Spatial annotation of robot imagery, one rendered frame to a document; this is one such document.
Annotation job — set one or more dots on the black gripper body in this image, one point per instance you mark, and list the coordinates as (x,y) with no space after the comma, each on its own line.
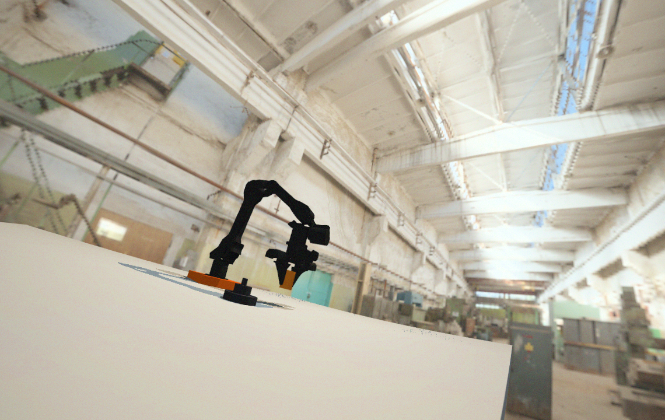
(288,257)

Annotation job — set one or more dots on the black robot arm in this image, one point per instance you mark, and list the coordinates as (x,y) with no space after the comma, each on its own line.
(231,247)

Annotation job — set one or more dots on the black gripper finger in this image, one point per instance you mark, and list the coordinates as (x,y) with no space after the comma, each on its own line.
(298,272)
(282,269)

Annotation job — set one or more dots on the orange knob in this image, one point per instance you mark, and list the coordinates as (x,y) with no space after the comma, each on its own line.
(288,281)

